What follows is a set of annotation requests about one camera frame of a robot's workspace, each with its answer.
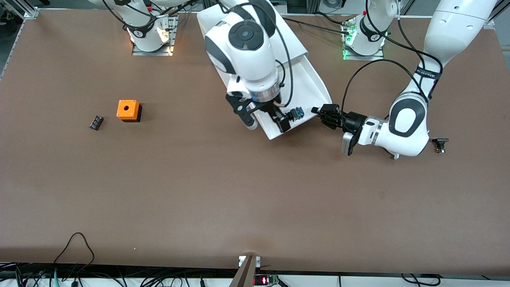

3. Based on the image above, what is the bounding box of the orange box with hole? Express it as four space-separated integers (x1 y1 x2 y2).
116 100 142 123

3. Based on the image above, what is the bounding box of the small red LED device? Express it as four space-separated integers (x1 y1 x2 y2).
253 274 280 287

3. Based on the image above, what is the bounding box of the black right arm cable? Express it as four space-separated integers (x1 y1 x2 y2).
274 22 296 108

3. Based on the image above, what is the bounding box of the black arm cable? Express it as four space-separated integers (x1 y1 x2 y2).
274 22 296 108
341 0 443 116

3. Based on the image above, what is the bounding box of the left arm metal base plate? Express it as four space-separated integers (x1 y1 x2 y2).
342 22 385 61

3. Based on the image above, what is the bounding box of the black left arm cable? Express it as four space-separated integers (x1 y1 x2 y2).
341 0 443 116

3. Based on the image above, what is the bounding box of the thin black table cable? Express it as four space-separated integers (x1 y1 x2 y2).
282 17 351 35

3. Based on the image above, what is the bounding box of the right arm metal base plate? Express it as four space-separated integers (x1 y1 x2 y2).
131 15 178 56

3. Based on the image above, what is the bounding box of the aluminium frame profile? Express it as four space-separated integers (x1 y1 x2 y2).
483 0 510 29
0 0 39 20

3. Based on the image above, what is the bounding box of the black looped cable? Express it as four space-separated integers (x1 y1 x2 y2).
53 232 95 265

